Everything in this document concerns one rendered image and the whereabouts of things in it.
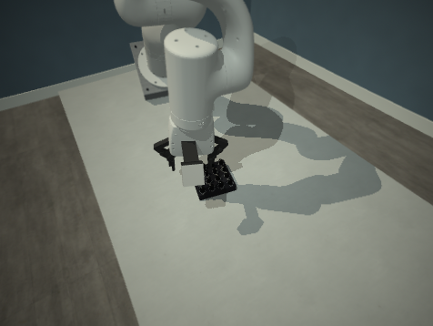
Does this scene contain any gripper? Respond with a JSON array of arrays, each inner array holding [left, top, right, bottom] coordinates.
[[154, 116, 228, 171]]

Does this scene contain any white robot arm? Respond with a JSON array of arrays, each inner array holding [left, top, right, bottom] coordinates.
[[114, 0, 254, 187]]

